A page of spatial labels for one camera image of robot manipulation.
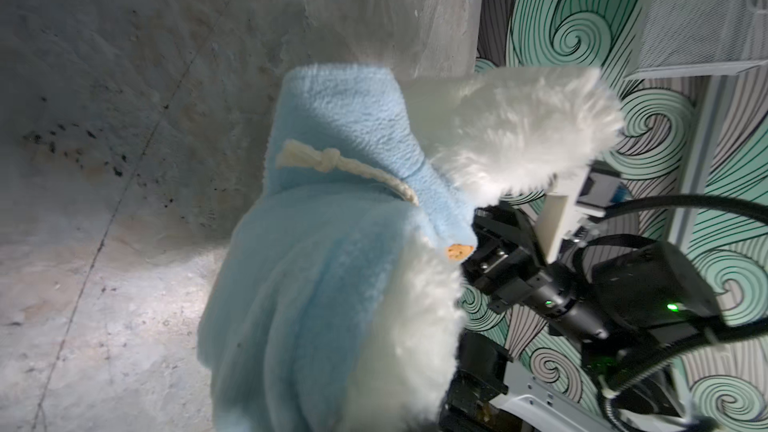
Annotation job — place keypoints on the white teddy bear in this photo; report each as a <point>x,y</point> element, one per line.
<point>510,130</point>

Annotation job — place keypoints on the aluminium rail right wall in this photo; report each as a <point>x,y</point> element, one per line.
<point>710,115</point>

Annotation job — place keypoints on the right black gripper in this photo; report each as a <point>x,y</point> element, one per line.
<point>623,309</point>

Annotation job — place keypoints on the light blue teddy hoodie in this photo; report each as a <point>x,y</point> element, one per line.
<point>337,307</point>

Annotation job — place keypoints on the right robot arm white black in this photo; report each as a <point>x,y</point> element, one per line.
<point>549,389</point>

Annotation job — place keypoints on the clear acrylic wall holder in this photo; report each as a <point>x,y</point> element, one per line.
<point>685,38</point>

